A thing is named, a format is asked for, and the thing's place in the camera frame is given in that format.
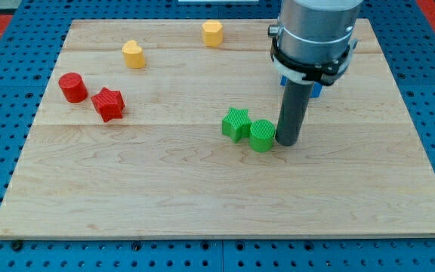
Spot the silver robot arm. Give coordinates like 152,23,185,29
268,0,363,64

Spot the wooden board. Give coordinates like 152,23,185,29
0,19,435,240

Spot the green star block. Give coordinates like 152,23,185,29
221,107,252,143

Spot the green cylinder block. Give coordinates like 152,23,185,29
249,119,275,153

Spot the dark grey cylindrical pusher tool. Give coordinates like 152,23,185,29
275,81,314,146

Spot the yellow hexagon block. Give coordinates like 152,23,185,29
202,20,224,48

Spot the blue block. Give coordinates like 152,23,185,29
280,76,322,98

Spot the red star block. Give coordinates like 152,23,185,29
91,87,125,122

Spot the yellow heart block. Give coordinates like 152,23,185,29
122,40,146,69

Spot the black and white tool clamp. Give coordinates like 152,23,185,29
270,38,358,86

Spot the red cylinder block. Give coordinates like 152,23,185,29
58,72,88,103

